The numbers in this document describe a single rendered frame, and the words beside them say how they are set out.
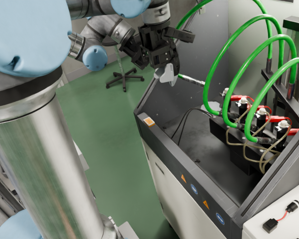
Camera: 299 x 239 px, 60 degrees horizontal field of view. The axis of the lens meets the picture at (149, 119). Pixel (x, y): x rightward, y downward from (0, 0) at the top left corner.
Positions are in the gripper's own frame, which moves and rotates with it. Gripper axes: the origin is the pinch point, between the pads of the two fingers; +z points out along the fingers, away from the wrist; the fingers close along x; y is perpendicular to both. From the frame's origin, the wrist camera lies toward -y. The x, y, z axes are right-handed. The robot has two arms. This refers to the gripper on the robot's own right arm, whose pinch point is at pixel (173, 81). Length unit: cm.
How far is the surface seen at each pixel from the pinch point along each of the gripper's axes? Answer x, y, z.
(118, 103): -188, -24, 124
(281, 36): 18.4, -23.9, -11.0
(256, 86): -10, -48, 29
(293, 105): 21.1, -29.7, 13.2
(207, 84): 10.3, -5.2, -1.2
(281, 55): 10.3, -35.2, 1.8
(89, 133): -159, 22, 124
